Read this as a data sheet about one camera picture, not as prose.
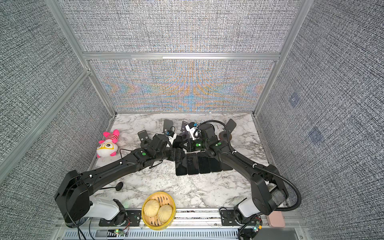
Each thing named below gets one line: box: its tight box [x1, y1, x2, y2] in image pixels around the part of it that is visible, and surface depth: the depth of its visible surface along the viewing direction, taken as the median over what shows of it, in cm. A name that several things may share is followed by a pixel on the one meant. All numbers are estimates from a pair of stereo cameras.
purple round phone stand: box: [180, 120, 189, 132], surface depth 103 cm
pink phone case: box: [266, 211, 285, 228], surface depth 72 cm
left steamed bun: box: [143, 199, 160, 217], surface depth 73 cm
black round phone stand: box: [137, 130, 149, 142], surface depth 97 cm
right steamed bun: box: [157, 204, 173, 223], surface depth 71 cm
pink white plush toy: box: [96, 129, 120, 158], surface depth 94 cm
